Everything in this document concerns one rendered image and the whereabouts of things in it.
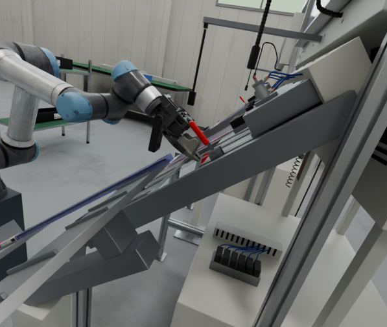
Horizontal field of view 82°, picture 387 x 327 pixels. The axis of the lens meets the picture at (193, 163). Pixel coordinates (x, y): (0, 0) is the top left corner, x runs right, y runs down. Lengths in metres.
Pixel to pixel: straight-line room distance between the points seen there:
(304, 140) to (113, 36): 6.33
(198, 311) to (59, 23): 7.54
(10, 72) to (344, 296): 1.01
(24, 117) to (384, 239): 1.17
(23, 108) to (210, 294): 0.95
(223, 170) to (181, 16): 5.45
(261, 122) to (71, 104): 0.45
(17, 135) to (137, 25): 5.34
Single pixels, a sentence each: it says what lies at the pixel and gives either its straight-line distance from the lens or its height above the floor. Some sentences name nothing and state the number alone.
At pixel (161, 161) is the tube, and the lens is 0.35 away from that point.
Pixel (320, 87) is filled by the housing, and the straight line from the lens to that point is 0.45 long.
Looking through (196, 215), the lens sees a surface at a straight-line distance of 1.77.
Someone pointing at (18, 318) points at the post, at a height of 0.79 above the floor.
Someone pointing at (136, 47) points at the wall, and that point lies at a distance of 6.21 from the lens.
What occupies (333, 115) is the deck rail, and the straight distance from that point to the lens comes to 0.44.
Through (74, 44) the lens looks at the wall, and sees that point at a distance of 7.40.
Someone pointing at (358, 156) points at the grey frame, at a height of 1.12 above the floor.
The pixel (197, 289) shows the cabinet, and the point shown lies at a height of 0.62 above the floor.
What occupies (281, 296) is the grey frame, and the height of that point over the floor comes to 0.81.
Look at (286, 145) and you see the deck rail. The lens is 0.44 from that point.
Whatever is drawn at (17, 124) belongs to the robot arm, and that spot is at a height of 0.86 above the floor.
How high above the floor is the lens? 1.19
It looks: 21 degrees down
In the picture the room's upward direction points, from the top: 12 degrees clockwise
